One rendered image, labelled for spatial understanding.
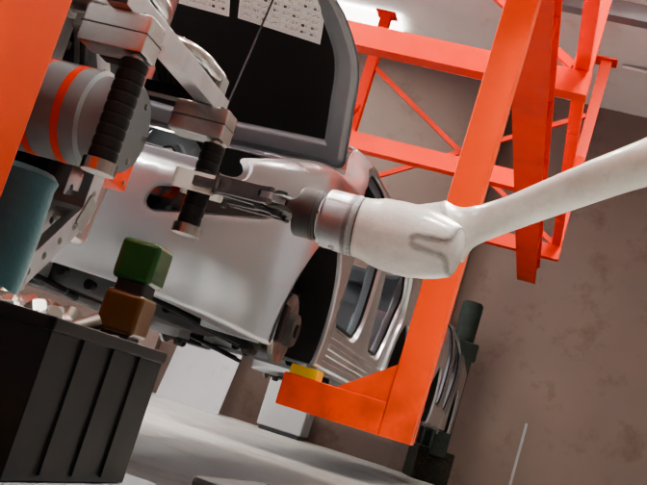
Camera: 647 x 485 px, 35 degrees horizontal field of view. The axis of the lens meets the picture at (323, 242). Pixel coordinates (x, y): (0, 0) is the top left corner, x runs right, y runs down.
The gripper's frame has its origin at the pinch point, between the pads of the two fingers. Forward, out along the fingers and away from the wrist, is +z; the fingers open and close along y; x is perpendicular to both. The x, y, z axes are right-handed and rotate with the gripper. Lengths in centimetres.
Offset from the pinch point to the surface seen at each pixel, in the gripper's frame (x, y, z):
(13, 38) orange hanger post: -4, -67, -6
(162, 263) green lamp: -18, -56, -21
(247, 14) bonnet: 137, 289, 117
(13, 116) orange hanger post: -10, -63, -5
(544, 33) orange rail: 215, 422, -6
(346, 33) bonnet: 137, 285, 67
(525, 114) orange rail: 215, 572, 5
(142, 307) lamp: -23, -57, -21
